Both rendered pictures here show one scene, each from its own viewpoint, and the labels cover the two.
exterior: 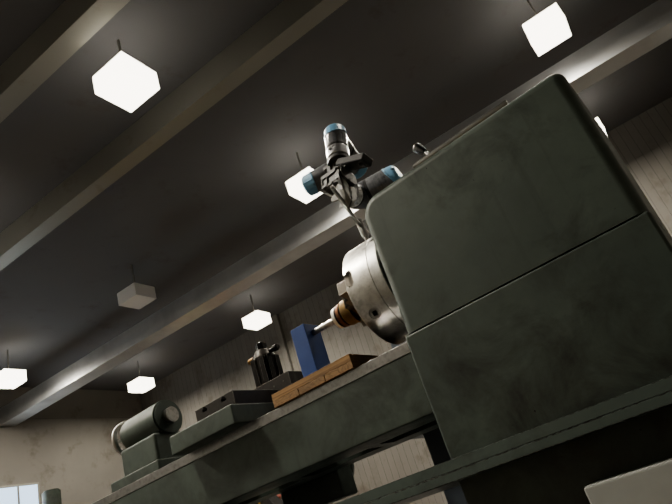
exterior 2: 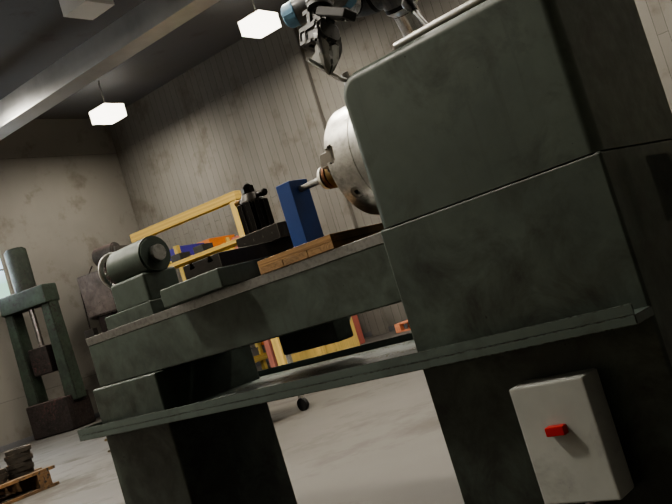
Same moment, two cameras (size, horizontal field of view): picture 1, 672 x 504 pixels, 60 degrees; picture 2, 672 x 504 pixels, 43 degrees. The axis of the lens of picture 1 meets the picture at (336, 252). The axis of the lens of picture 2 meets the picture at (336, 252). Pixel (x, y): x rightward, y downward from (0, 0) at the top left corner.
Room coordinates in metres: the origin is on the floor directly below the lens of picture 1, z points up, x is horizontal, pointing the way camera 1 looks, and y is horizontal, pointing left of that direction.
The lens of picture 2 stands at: (-0.71, -0.37, 0.73)
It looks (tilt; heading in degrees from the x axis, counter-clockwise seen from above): 3 degrees up; 11
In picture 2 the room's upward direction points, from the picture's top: 17 degrees counter-clockwise
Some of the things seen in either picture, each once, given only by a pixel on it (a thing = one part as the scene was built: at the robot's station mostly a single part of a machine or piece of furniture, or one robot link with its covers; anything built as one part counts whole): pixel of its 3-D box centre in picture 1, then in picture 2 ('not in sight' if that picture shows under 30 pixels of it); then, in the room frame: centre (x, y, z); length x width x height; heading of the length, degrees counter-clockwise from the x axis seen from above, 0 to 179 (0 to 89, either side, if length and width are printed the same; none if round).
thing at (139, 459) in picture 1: (152, 445); (141, 280); (2.24, 0.92, 1.01); 0.30 x 0.20 x 0.29; 59
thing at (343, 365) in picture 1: (348, 382); (335, 245); (1.75, 0.09, 0.88); 0.36 x 0.30 x 0.04; 149
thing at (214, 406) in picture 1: (263, 405); (252, 255); (1.95, 0.40, 0.95); 0.43 x 0.18 x 0.04; 149
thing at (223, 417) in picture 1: (261, 425); (252, 273); (1.99, 0.43, 0.89); 0.53 x 0.30 x 0.06; 149
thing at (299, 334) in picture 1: (313, 360); (301, 218); (1.80, 0.18, 1.00); 0.08 x 0.06 x 0.23; 149
